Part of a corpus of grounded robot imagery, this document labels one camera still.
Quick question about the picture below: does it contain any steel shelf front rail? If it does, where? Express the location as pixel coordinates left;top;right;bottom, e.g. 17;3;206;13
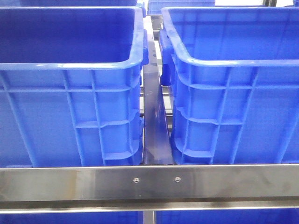
0;164;299;213

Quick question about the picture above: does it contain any blue crate rear left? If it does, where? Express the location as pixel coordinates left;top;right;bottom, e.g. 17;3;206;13
16;0;143;7

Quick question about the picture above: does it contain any steel shelf centre divider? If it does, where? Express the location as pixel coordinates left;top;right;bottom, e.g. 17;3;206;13
143;16;173;165

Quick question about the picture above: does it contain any blue crate front right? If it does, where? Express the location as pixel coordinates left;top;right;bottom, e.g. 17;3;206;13
160;7;299;165

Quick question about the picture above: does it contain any blue crate rear middle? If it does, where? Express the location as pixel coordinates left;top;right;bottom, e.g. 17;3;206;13
147;0;215;15

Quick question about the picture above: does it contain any blue crate front left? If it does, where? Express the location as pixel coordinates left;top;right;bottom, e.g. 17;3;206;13
0;7;148;168

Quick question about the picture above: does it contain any blue crate lower left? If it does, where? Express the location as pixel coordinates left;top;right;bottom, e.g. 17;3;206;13
0;212;143;224

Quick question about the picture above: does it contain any blue crate lower right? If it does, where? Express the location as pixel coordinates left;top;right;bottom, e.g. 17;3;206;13
156;209;299;224

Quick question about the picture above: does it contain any blue crate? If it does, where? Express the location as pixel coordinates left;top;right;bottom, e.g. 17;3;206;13
147;0;215;15
156;209;299;224
160;7;299;165
0;212;143;224
0;7;148;168
16;0;143;7

